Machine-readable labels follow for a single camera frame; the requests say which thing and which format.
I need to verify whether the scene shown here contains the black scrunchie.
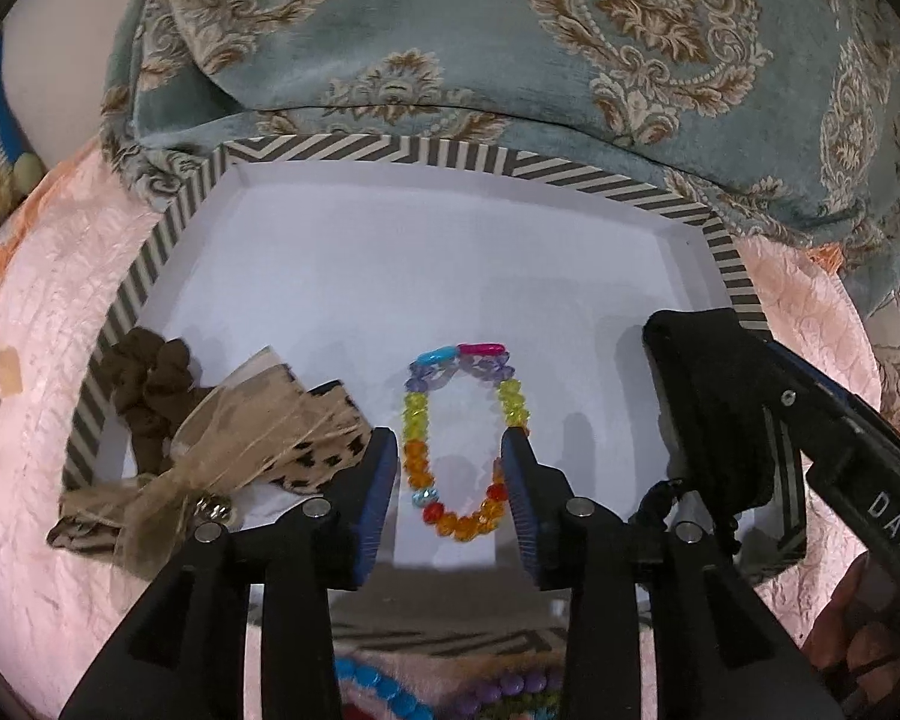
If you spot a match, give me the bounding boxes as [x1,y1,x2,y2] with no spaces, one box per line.
[629,478,686,532]

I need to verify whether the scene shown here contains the purple bead bracelet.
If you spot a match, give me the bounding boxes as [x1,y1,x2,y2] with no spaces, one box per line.
[448,670,566,720]

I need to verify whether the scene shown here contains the blue bead bracelet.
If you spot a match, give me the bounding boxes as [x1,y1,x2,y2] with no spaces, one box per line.
[332,656,439,720]

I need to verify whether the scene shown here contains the beige leopard ribbon bow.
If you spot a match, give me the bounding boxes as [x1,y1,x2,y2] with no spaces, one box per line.
[46,346,372,580]

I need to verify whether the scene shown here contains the brown scrunchie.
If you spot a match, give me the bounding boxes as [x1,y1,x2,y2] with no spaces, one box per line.
[102,327,199,476]

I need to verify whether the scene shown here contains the rainbow crystal bead bracelet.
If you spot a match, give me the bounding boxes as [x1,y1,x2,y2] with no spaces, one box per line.
[401,340,532,543]

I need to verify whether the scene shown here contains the black velvet hair bow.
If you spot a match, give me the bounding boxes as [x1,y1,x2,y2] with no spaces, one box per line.
[642,309,806,544]

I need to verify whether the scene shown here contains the person's right hand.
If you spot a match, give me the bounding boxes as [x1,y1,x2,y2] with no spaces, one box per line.
[802,553,900,718]

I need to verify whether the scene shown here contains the pink quilted bedspread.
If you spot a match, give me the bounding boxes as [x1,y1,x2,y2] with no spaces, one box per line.
[0,142,881,718]

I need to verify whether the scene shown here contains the teal damask blanket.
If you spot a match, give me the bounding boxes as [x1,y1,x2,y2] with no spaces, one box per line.
[102,0,900,312]

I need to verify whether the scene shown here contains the striped black white box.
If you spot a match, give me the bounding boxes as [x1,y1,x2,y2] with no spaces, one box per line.
[63,135,770,656]

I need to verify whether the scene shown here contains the green blue stuffed toy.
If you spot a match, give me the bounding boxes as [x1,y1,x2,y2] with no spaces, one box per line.
[0,31,46,195]

